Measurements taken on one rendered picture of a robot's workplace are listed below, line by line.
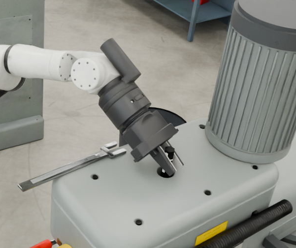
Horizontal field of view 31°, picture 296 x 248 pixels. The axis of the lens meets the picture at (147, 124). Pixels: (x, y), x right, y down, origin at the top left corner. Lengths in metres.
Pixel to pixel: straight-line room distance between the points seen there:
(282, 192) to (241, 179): 0.25
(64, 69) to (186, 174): 0.34
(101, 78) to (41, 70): 0.15
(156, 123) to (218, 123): 0.16
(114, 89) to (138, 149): 0.13
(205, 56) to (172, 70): 0.55
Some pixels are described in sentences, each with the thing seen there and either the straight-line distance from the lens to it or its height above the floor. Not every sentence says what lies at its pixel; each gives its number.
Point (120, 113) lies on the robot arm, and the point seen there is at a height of 2.00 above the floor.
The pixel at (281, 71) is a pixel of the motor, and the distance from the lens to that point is 1.06.
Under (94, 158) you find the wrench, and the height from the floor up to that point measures 1.90.
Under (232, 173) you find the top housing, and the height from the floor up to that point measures 1.89.
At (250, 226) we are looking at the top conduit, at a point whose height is 1.80.
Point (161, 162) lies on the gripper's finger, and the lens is 1.07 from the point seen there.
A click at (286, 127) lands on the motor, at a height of 1.98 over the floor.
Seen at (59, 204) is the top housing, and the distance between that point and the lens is 1.05.
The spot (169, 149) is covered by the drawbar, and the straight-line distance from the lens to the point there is 1.06.
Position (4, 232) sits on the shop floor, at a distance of 3.56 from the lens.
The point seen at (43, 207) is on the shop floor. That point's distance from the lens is 3.70.
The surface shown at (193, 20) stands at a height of 0.27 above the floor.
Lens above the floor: 2.58
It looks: 34 degrees down
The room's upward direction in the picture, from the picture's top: 9 degrees clockwise
